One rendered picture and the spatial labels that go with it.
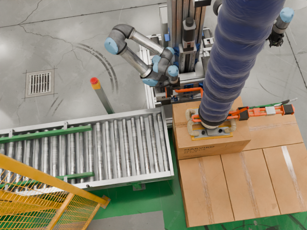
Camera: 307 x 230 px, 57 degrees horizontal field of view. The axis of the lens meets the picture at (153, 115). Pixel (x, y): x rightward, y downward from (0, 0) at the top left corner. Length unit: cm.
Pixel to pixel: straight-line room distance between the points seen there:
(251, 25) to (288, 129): 193
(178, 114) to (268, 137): 96
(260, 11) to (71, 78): 310
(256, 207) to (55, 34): 341
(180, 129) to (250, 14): 143
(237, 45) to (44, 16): 374
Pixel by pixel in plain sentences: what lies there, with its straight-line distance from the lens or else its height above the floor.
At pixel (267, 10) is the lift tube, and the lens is 114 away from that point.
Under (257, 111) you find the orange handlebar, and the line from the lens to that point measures 236.
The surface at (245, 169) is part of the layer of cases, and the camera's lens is 277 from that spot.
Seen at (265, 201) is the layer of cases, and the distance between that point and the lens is 276.
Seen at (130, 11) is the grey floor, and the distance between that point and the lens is 437.
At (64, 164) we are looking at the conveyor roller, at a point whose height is 55.
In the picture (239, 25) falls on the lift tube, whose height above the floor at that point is 227.
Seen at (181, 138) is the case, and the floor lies 94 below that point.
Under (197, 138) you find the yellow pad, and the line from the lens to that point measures 233.
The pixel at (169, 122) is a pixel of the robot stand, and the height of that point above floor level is 23.
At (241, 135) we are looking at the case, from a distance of 241.
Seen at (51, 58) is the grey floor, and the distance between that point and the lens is 418.
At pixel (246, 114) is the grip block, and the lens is 233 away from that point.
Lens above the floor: 318
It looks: 67 degrees down
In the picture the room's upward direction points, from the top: 10 degrees counter-clockwise
